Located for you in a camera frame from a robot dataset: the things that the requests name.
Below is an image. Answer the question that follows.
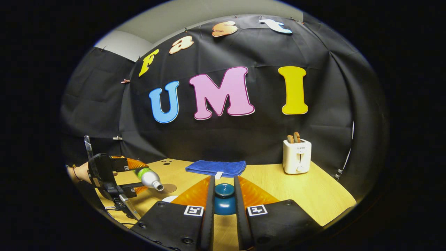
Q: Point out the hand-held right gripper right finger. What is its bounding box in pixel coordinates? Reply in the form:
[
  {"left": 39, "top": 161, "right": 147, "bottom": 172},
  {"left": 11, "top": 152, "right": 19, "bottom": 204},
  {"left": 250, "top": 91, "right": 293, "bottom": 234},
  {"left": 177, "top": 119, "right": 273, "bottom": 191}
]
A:
[{"left": 233, "top": 175, "right": 324, "bottom": 251}]

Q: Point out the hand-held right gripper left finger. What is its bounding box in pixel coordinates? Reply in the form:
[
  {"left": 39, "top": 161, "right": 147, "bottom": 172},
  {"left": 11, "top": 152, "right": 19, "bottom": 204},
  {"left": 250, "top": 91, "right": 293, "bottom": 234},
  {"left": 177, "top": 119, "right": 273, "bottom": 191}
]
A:
[{"left": 130, "top": 175, "right": 216, "bottom": 251}]

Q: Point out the silver green water bottle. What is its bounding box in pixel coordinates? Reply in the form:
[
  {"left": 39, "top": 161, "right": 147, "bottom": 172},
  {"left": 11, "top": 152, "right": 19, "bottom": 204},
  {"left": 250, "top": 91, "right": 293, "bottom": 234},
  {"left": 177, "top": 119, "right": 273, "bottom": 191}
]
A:
[{"left": 134, "top": 167, "right": 164, "bottom": 192}]

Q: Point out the teal teacup lid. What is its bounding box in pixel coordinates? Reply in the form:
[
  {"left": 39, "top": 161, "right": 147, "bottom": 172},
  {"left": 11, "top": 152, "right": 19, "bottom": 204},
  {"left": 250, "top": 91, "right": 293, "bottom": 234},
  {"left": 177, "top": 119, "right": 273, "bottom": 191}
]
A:
[{"left": 214, "top": 183, "right": 237, "bottom": 215}]

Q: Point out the blue folded towel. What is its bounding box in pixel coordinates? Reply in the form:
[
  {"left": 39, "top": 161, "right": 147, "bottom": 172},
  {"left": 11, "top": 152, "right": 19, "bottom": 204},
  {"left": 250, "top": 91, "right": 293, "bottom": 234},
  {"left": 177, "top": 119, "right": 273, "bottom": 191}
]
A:
[{"left": 185, "top": 160, "right": 247, "bottom": 180}]

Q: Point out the white toaster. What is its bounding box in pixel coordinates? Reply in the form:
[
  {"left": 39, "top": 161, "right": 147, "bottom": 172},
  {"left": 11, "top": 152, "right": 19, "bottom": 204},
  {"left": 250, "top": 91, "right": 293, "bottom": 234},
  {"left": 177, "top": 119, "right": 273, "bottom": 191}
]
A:
[{"left": 283, "top": 139, "right": 312, "bottom": 175}]

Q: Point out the black backdrop cloth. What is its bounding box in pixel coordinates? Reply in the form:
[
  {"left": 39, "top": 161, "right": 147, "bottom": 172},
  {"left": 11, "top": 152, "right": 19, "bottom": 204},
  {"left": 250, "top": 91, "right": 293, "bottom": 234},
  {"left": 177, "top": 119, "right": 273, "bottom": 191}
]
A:
[{"left": 60, "top": 14, "right": 389, "bottom": 196}]

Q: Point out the white cable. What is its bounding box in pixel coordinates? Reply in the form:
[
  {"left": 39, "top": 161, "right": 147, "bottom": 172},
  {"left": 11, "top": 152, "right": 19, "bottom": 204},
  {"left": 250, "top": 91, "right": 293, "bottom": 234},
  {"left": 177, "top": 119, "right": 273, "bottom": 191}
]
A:
[{"left": 335, "top": 121, "right": 355, "bottom": 180}]

